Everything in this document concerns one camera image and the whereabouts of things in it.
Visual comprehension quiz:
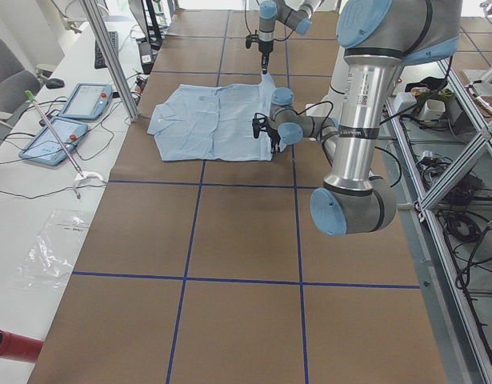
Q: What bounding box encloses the light blue button shirt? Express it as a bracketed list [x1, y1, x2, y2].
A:
[147, 74, 276, 162]

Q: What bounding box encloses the black keyboard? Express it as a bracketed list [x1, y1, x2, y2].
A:
[94, 30, 120, 70]

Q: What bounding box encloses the upper blue teach pendant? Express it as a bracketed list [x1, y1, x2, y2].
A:
[58, 83, 113, 121]

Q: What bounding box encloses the blue teach pendant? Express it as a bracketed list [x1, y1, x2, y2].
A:
[18, 117, 89, 166]
[58, 83, 113, 121]

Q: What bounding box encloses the black computer mouse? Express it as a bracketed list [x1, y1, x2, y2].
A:
[45, 78, 65, 90]

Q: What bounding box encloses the lower blue teach pendant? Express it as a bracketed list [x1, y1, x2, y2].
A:
[18, 117, 89, 166]

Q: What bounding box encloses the metal rod green tip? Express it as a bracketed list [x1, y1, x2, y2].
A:
[24, 90, 83, 177]

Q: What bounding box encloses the grey office chair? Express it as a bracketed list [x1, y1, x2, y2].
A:
[0, 39, 42, 126]

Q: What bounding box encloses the clear plastic bag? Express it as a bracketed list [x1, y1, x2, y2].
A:
[11, 210, 94, 291]

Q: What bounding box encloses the red cylinder bottle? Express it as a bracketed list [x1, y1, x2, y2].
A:
[0, 330, 43, 363]

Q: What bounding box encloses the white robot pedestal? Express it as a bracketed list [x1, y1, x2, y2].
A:
[306, 46, 349, 124]

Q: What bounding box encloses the aluminium frame post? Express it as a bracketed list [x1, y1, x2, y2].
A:
[80, 0, 139, 122]

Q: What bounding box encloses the white curved bracket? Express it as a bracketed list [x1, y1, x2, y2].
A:
[72, 170, 106, 200]

